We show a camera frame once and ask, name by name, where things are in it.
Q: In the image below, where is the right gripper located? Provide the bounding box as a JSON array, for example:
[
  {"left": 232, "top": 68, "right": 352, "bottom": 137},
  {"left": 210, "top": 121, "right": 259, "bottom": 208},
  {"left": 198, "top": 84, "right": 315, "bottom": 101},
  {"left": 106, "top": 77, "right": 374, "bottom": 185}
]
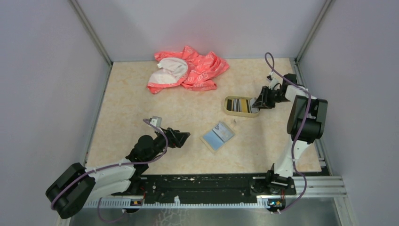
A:
[{"left": 252, "top": 86, "right": 291, "bottom": 110}]

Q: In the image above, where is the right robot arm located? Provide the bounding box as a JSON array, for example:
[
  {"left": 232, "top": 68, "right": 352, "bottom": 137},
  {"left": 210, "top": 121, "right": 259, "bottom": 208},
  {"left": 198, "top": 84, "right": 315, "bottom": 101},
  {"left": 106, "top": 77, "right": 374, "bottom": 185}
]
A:
[{"left": 252, "top": 73, "right": 328, "bottom": 194}]

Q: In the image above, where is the aluminium frame rail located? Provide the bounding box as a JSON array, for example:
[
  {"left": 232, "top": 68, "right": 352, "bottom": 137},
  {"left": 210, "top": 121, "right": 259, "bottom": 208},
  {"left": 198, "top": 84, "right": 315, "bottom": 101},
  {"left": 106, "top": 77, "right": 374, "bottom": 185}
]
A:
[{"left": 84, "top": 174, "right": 347, "bottom": 209}]

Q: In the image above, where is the stack of cards in tray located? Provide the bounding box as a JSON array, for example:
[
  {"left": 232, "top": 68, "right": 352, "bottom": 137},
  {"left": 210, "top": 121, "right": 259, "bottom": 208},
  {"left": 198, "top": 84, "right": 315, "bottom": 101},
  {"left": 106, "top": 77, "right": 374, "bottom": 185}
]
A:
[{"left": 225, "top": 97, "right": 260, "bottom": 114}]

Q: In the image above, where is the cream oval card tray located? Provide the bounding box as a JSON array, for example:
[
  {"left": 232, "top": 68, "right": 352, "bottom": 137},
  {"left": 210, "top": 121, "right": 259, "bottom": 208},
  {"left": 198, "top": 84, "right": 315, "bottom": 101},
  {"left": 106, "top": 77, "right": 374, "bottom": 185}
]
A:
[{"left": 223, "top": 96, "right": 259, "bottom": 118}]

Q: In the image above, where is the pink patterned cloth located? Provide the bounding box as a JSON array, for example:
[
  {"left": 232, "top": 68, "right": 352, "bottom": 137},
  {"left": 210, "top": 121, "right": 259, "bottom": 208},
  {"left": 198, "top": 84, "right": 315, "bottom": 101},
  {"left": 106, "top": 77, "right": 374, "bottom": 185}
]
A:
[{"left": 146, "top": 46, "right": 230, "bottom": 94}]

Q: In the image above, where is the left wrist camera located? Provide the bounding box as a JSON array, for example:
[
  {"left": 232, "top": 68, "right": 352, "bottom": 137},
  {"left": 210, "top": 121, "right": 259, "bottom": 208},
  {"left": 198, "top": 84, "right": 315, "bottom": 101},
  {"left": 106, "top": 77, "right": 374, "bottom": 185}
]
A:
[{"left": 150, "top": 116, "right": 162, "bottom": 128}]

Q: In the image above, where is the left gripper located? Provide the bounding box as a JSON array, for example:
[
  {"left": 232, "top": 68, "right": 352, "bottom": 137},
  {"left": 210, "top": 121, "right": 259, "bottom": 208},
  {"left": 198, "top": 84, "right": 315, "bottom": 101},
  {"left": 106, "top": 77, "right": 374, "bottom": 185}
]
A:
[{"left": 146, "top": 126, "right": 190, "bottom": 162}]

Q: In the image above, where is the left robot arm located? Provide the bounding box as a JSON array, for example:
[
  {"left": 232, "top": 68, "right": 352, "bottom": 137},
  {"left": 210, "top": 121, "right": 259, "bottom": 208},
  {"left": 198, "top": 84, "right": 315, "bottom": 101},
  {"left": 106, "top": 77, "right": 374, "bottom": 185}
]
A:
[{"left": 45, "top": 128, "right": 191, "bottom": 219}]

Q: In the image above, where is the silver VIP credit card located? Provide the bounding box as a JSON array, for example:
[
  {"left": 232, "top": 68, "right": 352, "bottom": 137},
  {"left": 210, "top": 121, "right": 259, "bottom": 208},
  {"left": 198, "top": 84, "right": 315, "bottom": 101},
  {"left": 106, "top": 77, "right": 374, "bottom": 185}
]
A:
[{"left": 212, "top": 122, "right": 235, "bottom": 143}]

